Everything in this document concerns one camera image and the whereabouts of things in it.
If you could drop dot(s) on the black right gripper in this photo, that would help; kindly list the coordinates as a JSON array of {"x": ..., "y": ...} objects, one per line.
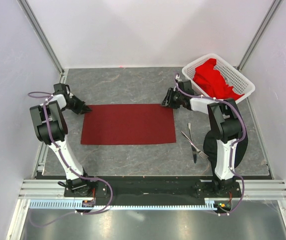
[{"x": 168, "y": 98}]

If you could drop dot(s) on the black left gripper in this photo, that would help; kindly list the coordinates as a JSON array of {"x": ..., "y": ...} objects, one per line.
[{"x": 85, "y": 109}]

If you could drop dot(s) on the dark red cloth napkin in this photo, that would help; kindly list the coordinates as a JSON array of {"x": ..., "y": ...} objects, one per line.
[{"x": 128, "y": 124}]

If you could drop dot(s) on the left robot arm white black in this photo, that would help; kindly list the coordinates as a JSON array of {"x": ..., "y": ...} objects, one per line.
[{"x": 51, "y": 128}]

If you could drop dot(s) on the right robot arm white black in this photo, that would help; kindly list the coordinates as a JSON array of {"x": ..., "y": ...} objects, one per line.
[{"x": 226, "y": 123}]

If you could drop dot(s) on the bright red cloth in basket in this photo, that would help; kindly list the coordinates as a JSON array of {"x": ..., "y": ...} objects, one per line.
[{"x": 212, "y": 82}]

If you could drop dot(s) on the silver knife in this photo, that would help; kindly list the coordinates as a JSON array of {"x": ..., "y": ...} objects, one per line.
[{"x": 194, "y": 151}]

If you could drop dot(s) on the silver fork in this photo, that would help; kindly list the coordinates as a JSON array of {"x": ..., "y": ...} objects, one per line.
[{"x": 199, "y": 152}]

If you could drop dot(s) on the white plastic basket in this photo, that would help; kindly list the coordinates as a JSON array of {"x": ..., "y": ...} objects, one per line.
[{"x": 241, "y": 85}]

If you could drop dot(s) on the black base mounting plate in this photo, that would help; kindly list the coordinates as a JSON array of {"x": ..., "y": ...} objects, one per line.
[{"x": 195, "y": 186}]

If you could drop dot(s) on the blue-white cable duct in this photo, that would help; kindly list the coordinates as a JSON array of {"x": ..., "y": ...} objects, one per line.
[{"x": 71, "y": 204}]

